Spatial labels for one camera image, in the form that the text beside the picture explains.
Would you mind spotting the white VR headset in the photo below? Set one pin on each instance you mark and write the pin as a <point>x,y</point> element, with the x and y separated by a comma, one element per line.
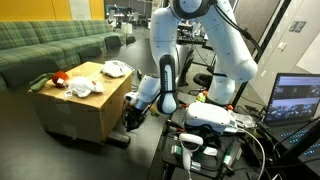
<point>206,116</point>

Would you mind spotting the green plaid sofa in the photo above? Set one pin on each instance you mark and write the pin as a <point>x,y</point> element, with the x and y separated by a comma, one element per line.
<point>50,43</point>

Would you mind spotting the black diagonal frame pole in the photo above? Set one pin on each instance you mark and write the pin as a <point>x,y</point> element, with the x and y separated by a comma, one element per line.
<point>266,40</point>

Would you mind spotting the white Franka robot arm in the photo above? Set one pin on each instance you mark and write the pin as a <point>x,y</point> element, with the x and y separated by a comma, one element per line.
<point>230,50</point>

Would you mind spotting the black laptop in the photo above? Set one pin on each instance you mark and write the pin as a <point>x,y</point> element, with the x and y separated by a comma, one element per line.
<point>293,100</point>

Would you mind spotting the brown cardboard box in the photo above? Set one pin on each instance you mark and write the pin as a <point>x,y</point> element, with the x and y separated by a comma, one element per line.
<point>90,106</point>

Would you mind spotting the white VR controller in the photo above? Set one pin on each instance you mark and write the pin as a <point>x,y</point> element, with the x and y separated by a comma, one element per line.
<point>187,150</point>

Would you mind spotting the small yellow-green bottle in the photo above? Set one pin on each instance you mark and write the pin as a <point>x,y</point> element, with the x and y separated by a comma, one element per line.
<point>201,97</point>

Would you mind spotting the green plush vegetable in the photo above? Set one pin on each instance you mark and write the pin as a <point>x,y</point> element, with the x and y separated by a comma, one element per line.
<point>39,82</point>

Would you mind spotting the small dark green object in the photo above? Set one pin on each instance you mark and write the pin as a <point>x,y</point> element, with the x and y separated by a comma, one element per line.
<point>139,74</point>

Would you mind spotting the clear plastic bag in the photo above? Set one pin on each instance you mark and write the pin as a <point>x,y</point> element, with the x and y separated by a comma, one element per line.
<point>245,120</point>

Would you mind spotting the red round plush toy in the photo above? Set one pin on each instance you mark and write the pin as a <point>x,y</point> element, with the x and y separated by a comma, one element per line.
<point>60,78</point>

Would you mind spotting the black office chair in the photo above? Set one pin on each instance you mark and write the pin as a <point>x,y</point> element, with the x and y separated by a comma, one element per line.
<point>201,80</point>

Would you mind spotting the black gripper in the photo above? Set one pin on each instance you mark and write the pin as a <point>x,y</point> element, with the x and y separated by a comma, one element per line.
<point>134,114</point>

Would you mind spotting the dark wall switch panel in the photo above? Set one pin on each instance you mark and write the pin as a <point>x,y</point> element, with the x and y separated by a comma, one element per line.
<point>297,26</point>

